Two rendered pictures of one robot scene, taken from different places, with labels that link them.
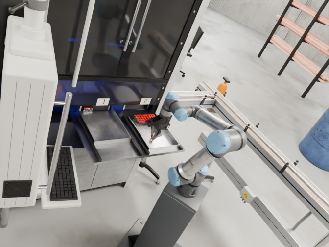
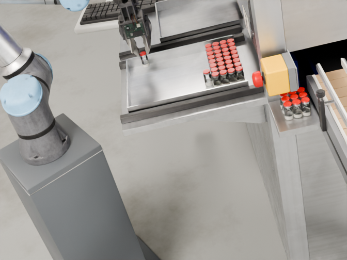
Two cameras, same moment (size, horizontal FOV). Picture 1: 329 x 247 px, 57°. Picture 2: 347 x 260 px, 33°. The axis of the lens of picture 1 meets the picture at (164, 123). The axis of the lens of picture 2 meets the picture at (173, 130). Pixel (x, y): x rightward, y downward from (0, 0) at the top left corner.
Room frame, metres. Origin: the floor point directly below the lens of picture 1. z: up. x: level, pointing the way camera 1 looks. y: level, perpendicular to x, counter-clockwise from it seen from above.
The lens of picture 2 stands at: (2.83, -0.94, 1.83)
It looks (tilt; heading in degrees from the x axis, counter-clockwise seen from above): 38 degrees down; 140
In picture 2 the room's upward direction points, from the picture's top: 16 degrees counter-clockwise
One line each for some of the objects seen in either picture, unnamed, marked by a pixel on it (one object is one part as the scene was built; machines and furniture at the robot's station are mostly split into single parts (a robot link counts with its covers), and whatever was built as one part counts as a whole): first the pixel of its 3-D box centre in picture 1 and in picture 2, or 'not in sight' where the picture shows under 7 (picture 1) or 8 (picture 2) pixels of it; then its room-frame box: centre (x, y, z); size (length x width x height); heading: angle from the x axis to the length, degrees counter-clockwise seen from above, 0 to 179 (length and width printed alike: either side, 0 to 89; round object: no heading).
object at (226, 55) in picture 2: (145, 119); (227, 62); (1.87, 0.14, 0.90); 0.18 x 0.02 x 0.05; 134
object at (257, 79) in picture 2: not in sight; (259, 78); (2.09, 0.01, 0.99); 0.04 x 0.04 x 0.04; 45
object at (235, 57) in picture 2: (144, 117); (235, 60); (1.89, 0.16, 0.90); 0.18 x 0.02 x 0.05; 134
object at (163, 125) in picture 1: (162, 120); (129, 14); (1.66, 0.02, 1.09); 0.09 x 0.08 x 0.12; 135
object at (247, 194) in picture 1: (247, 194); not in sight; (2.07, -0.92, 0.50); 0.12 x 0.05 x 0.09; 45
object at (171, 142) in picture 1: (152, 132); (184, 74); (1.78, 0.05, 0.90); 0.34 x 0.26 x 0.04; 45
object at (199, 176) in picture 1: (196, 171); (26, 103); (1.49, -0.31, 0.96); 0.13 x 0.12 x 0.14; 135
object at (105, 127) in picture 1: (103, 124); (207, 12); (1.62, 0.37, 0.90); 0.34 x 0.26 x 0.04; 45
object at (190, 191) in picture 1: (190, 184); (40, 135); (1.50, -0.31, 0.84); 0.15 x 0.15 x 0.10
